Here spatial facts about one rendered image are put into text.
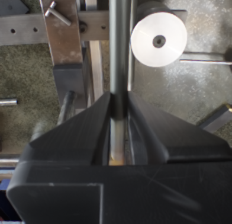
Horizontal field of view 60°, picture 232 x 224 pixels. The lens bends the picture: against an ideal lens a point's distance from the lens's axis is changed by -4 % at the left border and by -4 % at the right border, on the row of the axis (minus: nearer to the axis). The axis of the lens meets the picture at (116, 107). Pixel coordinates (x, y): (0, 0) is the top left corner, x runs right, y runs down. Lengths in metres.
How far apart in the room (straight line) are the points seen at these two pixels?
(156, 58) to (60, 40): 0.09
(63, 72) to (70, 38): 0.03
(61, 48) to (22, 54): 0.11
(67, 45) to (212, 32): 0.19
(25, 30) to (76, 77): 0.08
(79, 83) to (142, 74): 0.12
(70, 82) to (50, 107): 0.14
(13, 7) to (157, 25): 0.18
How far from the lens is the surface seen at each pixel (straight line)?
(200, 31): 0.30
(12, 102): 0.35
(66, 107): 0.20
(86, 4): 0.24
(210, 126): 0.39
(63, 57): 0.21
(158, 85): 0.32
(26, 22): 0.25
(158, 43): 0.19
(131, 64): 0.20
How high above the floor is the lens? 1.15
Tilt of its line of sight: 51 degrees down
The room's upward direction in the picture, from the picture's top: 178 degrees clockwise
